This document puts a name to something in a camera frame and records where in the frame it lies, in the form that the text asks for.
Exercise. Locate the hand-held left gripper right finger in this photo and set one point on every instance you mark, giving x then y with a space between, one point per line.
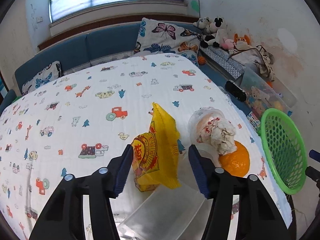
200 175

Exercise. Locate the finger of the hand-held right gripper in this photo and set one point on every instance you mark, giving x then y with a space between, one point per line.
315 155
313 173

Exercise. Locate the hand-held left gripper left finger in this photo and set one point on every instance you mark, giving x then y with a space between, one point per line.
123 172

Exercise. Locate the green plastic basket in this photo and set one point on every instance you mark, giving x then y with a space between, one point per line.
275 170

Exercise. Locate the yellow snack packet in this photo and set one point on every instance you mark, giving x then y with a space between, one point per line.
162 142

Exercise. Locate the clear plastic bag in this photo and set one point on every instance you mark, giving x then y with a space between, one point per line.
170 210

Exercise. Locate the clear cup with crumpled tissue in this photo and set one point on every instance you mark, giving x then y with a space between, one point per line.
205 125

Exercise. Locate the colourful printed box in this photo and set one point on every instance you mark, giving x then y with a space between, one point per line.
253 121

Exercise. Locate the clear plastic storage box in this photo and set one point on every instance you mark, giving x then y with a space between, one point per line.
280 92

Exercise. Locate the vehicle print white blanket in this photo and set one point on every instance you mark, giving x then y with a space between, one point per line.
87 105

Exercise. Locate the brown teddy bear toy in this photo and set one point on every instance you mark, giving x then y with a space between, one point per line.
257 95

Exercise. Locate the black remote device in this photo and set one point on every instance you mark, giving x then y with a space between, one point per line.
236 91

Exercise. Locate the small orange ball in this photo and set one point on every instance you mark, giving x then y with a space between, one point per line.
201 60

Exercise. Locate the long blue patterned box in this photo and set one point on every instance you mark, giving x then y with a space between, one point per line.
222 61

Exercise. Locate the beige cloth pile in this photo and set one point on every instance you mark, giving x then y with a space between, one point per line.
252 57

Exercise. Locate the small butterfly print pillow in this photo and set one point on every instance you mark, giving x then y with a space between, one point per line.
42 77

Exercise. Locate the blue sofa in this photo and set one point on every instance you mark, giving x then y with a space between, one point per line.
107 42

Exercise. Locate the pink plush toy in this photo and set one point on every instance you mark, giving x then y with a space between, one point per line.
228 43

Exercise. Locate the orange fox plush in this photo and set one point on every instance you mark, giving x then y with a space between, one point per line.
241 39

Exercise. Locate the large butterfly print pillow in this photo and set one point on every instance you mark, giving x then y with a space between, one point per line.
165 35

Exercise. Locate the black and white cow plush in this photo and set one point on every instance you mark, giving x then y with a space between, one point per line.
215 31

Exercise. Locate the grey plush toy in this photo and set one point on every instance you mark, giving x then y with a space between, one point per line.
201 23

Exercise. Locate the brown wooden rail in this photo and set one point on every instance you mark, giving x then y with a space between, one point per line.
75 31

